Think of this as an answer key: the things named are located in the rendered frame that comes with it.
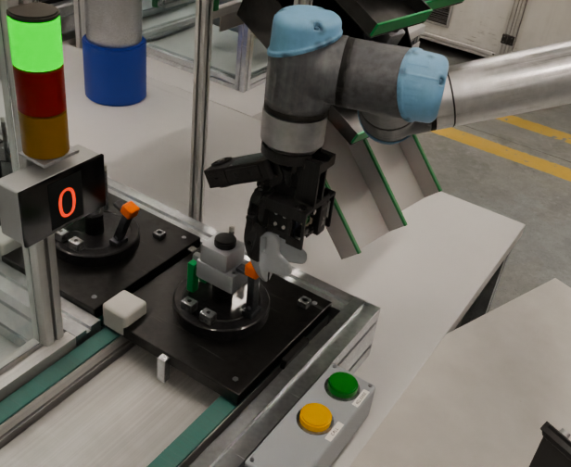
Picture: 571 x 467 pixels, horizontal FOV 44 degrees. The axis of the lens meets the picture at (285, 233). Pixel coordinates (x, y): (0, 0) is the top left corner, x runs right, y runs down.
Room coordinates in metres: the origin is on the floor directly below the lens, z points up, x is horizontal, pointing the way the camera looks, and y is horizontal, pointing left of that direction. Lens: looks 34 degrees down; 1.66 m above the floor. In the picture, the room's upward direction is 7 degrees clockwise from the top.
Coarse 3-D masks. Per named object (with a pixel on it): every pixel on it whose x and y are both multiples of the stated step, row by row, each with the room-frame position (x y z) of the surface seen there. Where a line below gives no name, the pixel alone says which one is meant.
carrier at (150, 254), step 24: (96, 216) 0.90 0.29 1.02; (120, 216) 0.97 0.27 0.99; (144, 216) 1.00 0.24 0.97; (72, 240) 0.86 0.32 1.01; (96, 240) 0.89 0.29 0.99; (144, 240) 0.93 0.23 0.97; (168, 240) 0.94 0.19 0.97; (192, 240) 0.95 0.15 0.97; (72, 264) 0.85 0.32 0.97; (96, 264) 0.85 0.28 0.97; (120, 264) 0.86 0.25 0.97; (144, 264) 0.87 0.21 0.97; (168, 264) 0.89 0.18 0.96; (72, 288) 0.79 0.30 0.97; (96, 288) 0.80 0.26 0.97; (120, 288) 0.81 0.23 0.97; (96, 312) 0.76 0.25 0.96
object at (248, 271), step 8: (240, 264) 0.78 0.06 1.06; (248, 264) 0.77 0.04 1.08; (240, 272) 0.77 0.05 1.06; (248, 272) 0.76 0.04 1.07; (256, 272) 0.76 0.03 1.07; (248, 280) 0.76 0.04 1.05; (256, 280) 0.76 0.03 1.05; (248, 288) 0.76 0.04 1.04; (256, 288) 0.76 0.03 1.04; (248, 296) 0.76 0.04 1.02; (256, 296) 0.76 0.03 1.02; (248, 304) 0.76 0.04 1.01; (256, 304) 0.77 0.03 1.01
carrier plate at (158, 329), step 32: (192, 256) 0.91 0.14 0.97; (160, 288) 0.82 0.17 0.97; (288, 288) 0.86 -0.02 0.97; (160, 320) 0.75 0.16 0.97; (288, 320) 0.78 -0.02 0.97; (320, 320) 0.81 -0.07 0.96; (160, 352) 0.69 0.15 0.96; (192, 352) 0.69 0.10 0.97; (224, 352) 0.70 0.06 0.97; (256, 352) 0.71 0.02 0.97; (224, 384) 0.64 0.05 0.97; (256, 384) 0.66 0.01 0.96
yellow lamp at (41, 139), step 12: (24, 120) 0.66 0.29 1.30; (36, 120) 0.66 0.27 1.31; (48, 120) 0.66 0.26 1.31; (60, 120) 0.67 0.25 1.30; (24, 132) 0.66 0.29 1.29; (36, 132) 0.66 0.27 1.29; (48, 132) 0.66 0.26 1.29; (60, 132) 0.67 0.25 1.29; (24, 144) 0.66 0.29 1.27; (36, 144) 0.66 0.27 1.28; (48, 144) 0.66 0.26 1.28; (60, 144) 0.67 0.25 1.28; (36, 156) 0.66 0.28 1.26; (48, 156) 0.66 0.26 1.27; (60, 156) 0.67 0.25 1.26
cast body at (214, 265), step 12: (216, 240) 0.79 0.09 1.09; (228, 240) 0.79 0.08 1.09; (204, 252) 0.78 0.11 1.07; (216, 252) 0.77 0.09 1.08; (228, 252) 0.77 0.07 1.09; (240, 252) 0.79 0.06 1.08; (204, 264) 0.78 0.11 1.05; (216, 264) 0.77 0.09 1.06; (228, 264) 0.77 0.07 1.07; (204, 276) 0.78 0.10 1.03; (216, 276) 0.77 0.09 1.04; (228, 276) 0.76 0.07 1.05; (240, 276) 0.77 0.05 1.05; (228, 288) 0.76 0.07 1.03
